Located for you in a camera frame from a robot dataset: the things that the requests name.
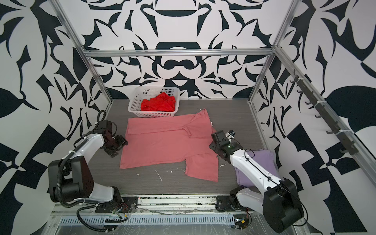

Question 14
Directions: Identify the red t shirt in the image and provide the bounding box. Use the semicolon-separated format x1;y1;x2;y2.
140;93;176;112

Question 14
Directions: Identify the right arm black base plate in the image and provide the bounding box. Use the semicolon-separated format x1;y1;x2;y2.
215;194;245;212

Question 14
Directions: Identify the black corrugated cable hose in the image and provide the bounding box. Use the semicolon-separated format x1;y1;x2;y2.
56;152;121;233

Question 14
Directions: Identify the white plastic basket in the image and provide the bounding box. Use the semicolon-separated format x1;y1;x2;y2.
128;86;180;118

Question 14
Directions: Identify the white slotted cable duct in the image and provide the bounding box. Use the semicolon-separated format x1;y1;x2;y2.
58;214;236;226

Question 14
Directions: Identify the small green circuit board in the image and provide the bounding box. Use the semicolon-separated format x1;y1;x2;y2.
234;213;252;230

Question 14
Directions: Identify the pink t shirt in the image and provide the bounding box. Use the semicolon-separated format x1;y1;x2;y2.
120;109;219;182

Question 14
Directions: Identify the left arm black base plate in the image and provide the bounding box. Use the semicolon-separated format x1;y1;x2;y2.
95;196;139;213

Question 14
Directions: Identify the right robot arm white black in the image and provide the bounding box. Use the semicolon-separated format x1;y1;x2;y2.
210;130;308;233

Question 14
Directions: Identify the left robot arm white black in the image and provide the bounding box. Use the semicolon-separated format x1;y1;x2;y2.
48;120;128;208

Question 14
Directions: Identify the folded purple t shirt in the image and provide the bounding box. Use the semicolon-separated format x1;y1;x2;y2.
234;149;280;188

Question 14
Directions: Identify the black wall hook rack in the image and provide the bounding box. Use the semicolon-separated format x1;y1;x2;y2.
291;74;359;155

